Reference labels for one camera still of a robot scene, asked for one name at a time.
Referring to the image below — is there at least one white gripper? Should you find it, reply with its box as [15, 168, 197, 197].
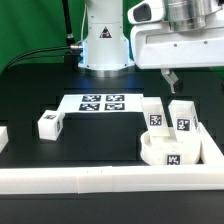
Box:
[131, 23, 224, 94]

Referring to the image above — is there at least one white round stool seat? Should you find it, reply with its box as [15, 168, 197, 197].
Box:
[140, 128, 201, 166]

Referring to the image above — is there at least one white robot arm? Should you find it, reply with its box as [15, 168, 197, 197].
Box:
[80, 0, 224, 93]

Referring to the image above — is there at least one white right fence bar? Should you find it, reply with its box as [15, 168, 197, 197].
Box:
[199, 123, 224, 165]

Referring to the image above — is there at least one white fence bar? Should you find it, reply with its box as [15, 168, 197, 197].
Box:
[0, 165, 224, 195]
[199, 123, 224, 165]

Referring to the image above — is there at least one white sheet with tags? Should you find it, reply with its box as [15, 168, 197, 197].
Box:
[58, 93, 143, 113]

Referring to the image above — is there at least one black vertical pole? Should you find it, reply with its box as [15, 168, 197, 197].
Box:
[62, 0, 74, 46]

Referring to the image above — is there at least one white front fence bar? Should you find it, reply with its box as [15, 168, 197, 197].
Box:
[0, 165, 224, 195]

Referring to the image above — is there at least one white left fence piece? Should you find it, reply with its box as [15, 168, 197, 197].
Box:
[0, 126, 8, 153]

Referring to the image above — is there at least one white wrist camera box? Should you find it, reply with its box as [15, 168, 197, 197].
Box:
[127, 0, 165, 25]

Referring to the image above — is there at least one black cable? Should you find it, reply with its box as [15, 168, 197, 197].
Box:
[0, 44, 83, 75]

